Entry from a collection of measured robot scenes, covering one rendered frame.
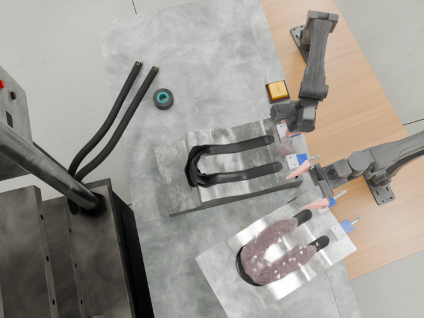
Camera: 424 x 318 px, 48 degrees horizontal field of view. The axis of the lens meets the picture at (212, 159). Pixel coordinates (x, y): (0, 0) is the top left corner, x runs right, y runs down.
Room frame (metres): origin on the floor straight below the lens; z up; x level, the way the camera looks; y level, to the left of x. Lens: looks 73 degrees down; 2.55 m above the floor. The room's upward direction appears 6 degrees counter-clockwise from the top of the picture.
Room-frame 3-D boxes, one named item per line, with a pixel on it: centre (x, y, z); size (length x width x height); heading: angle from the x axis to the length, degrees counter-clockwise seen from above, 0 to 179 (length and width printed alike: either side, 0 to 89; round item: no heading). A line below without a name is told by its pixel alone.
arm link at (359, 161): (0.34, -0.43, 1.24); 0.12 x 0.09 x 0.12; 106
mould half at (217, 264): (0.14, -0.19, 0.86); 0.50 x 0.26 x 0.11; 115
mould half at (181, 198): (0.49, -0.05, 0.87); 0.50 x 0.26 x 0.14; 98
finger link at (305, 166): (0.33, -0.26, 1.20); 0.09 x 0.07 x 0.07; 106
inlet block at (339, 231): (0.22, -0.45, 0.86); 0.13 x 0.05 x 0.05; 115
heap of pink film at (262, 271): (0.15, -0.19, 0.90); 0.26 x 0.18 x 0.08; 115
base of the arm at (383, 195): (0.39, -0.60, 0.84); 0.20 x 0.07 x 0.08; 16
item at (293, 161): (0.46, -0.33, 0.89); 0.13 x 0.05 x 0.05; 98
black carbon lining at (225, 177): (0.48, -0.07, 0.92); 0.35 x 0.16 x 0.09; 98
